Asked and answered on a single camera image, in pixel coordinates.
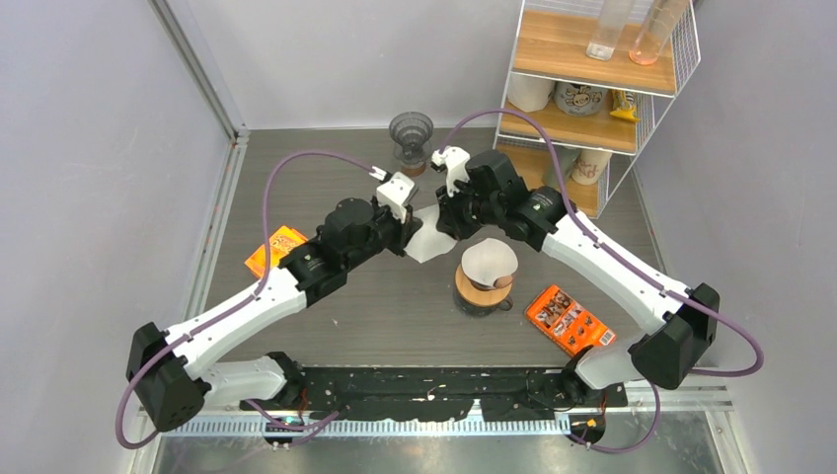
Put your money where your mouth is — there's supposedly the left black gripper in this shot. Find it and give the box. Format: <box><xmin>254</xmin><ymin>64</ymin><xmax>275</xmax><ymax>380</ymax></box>
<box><xmin>344</xmin><ymin>195</ymin><xmax>422</xmax><ymax>271</ymax></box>

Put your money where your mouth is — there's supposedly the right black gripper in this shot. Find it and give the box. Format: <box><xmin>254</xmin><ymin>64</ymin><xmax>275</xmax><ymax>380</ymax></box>
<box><xmin>436</xmin><ymin>177</ymin><xmax>502</xmax><ymax>242</ymax></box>

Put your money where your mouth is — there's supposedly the white paper coffee filter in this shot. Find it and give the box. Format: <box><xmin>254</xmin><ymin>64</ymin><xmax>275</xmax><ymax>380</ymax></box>
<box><xmin>460</xmin><ymin>238</ymin><xmax>518</xmax><ymax>278</ymax></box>

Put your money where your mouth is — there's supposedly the smoky grey plastic dripper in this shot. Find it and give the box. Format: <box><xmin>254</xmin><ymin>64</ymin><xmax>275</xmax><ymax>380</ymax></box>
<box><xmin>389</xmin><ymin>112</ymin><xmax>434</xmax><ymax>163</ymax></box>

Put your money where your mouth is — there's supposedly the pink transparent plastic dripper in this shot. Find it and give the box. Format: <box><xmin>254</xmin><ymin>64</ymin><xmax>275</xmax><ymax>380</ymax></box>
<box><xmin>468</xmin><ymin>274</ymin><xmax>515</xmax><ymax>291</ymax></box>

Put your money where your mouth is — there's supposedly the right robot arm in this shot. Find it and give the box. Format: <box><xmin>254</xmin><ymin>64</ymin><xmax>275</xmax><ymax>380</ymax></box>
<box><xmin>430</xmin><ymin>147</ymin><xmax>720</xmax><ymax>406</ymax></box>

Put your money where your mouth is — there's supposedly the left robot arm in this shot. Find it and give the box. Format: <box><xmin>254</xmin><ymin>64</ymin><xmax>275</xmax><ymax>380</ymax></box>
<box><xmin>126</xmin><ymin>198</ymin><xmax>427</xmax><ymax>433</ymax></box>

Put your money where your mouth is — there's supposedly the dark glass coffee server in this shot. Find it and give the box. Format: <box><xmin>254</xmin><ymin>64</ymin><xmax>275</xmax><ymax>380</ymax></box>
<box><xmin>453</xmin><ymin>289</ymin><xmax>513</xmax><ymax>318</ymax></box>

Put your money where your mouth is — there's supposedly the glass carafe brown collar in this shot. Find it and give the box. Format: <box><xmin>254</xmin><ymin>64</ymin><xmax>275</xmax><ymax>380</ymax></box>
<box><xmin>400</xmin><ymin>161</ymin><xmax>426</xmax><ymax>178</ymax></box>

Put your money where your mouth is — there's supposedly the green grey cup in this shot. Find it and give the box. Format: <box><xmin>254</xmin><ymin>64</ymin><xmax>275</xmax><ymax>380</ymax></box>
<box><xmin>542</xmin><ymin>145</ymin><xmax>580</xmax><ymax>189</ymax></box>

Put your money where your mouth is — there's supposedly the orange snack packet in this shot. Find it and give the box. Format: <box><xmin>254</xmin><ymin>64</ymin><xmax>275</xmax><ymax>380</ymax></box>
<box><xmin>244</xmin><ymin>225</ymin><xmax>308</xmax><ymax>278</ymax></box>

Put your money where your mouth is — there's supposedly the white printed paper cup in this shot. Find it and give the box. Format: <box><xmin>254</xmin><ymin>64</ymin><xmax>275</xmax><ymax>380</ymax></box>
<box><xmin>571</xmin><ymin>149</ymin><xmax>613</xmax><ymax>186</ymax></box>

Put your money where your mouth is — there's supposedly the white paper roll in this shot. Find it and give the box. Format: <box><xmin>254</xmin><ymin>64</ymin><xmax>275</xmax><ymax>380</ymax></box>
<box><xmin>506</xmin><ymin>73</ymin><xmax>555</xmax><ymax>113</ymax></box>

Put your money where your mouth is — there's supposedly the grey cartoon tin can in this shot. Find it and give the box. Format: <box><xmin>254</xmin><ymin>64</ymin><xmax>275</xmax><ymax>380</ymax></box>
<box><xmin>554</xmin><ymin>81</ymin><xmax>609</xmax><ymax>117</ymax></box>

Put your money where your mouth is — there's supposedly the orange razor box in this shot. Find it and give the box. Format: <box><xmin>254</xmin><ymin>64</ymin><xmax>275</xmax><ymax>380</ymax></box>
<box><xmin>524</xmin><ymin>284</ymin><xmax>618</xmax><ymax>357</ymax></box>

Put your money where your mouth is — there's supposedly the yellow snack packet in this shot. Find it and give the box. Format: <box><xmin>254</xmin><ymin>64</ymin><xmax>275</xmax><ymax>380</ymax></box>
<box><xmin>610</xmin><ymin>89</ymin><xmax>642</xmax><ymax>123</ymax></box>

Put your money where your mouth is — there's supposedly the clear glass bottle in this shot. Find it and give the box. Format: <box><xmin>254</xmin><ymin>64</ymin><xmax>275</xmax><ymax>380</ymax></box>
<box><xmin>585</xmin><ymin>0</ymin><xmax>636</xmax><ymax>61</ymax></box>

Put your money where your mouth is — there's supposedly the pink tinted glass bottle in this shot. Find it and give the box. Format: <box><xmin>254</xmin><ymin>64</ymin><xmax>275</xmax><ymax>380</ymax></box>
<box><xmin>629</xmin><ymin>0</ymin><xmax>691</xmax><ymax>66</ymax></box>

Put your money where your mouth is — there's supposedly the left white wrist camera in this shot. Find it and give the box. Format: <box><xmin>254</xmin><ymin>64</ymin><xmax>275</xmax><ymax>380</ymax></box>
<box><xmin>369</xmin><ymin>166</ymin><xmax>418</xmax><ymax>223</ymax></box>

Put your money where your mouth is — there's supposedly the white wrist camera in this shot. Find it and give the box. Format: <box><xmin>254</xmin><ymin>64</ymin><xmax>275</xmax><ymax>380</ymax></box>
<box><xmin>430</xmin><ymin>146</ymin><xmax>471</xmax><ymax>198</ymax></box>
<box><xmin>369</xmin><ymin>166</ymin><xmax>418</xmax><ymax>223</ymax></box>

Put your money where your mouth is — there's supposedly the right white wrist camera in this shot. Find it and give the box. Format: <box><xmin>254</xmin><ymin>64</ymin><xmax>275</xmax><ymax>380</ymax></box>
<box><xmin>430</xmin><ymin>146</ymin><xmax>471</xmax><ymax>198</ymax></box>

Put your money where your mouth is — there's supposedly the white wire wooden shelf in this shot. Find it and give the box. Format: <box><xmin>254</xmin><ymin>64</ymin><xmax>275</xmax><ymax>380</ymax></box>
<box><xmin>495</xmin><ymin>1</ymin><xmax>701</xmax><ymax>218</ymax></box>

